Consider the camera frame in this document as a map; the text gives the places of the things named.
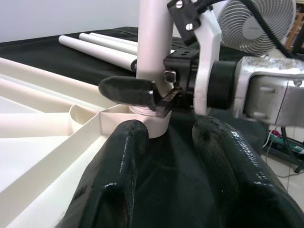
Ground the black shelf rack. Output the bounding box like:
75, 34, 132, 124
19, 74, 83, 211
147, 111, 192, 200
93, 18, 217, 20
281, 0, 304, 174

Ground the white plastic table top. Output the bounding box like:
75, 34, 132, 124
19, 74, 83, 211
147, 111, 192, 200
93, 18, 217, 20
0, 57, 171, 228

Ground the white plastic table leg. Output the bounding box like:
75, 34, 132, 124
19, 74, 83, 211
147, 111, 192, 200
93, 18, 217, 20
78, 32, 138, 57
89, 32, 138, 48
58, 34, 138, 72
129, 0, 176, 118

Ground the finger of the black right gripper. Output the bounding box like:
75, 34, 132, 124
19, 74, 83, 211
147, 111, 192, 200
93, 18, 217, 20
98, 76, 179, 118

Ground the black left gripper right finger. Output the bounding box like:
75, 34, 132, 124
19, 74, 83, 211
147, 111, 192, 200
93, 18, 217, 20
192, 116, 304, 228

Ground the black table cloth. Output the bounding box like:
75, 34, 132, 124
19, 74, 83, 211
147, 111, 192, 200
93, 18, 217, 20
0, 26, 269, 228

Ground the white pedestal fan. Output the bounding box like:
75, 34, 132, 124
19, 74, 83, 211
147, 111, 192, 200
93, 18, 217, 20
217, 0, 297, 57

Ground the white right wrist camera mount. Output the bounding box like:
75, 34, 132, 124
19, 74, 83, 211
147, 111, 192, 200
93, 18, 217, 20
167, 0, 223, 116

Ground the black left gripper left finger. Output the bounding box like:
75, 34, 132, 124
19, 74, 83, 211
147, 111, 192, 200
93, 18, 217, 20
59, 118, 150, 228

